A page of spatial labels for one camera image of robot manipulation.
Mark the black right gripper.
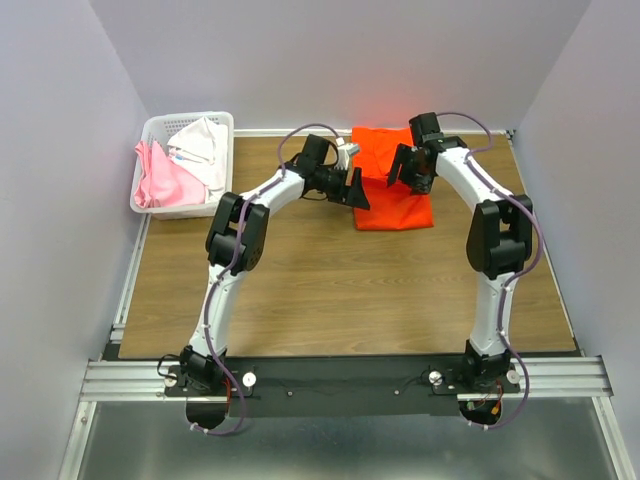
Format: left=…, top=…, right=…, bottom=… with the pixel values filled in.
left=385, top=143, right=434, bottom=197

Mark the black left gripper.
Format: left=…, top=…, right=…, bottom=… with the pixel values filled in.
left=314, top=165, right=369, bottom=210

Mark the orange t shirt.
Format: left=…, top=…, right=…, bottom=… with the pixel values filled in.
left=351, top=127, right=434, bottom=231

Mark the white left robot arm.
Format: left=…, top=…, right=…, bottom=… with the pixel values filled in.
left=179, top=135, right=370, bottom=395

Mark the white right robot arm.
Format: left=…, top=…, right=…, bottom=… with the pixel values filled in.
left=387, top=112, right=535, bottom=392

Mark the white t shirt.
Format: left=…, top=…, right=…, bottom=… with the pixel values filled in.
left=167, top=117, right=229, bottom=190

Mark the white plastic laundry basket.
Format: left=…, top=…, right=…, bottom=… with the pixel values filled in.
left=130, top=111, right=234, bottom=219

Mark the pink t shirt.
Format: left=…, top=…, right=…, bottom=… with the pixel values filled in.
left=134, top=141, right=206, bottom=209

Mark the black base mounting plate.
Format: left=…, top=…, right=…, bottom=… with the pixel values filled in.
left=157, top=354, right=521, bottom=431

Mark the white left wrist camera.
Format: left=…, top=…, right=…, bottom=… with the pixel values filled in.
left=335, top=137, right=360, bottom=171

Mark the aluminium frame rail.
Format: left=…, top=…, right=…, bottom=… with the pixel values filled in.
left=57, top=357, right=631, bottom=480

